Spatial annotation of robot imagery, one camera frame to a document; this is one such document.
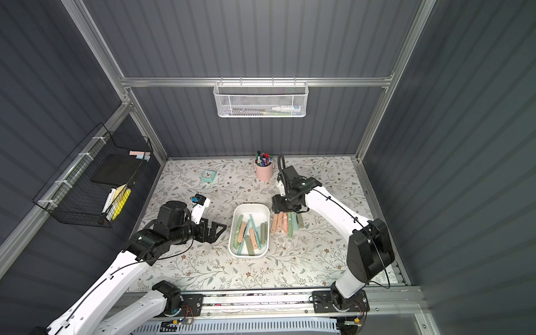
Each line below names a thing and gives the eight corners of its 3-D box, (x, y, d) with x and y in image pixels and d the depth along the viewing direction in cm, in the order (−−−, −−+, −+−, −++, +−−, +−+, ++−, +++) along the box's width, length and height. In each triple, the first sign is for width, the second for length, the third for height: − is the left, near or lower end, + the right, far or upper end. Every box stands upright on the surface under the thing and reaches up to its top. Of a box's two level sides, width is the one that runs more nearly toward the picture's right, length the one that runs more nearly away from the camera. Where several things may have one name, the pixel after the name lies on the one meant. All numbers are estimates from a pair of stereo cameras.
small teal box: (201, 182, 112) (200, 179, 110) (204, 173, 116) (203, 169, 114) (213, 182, 112) (212, 179, 110) (216, 173, 116) (215, 169, 114)
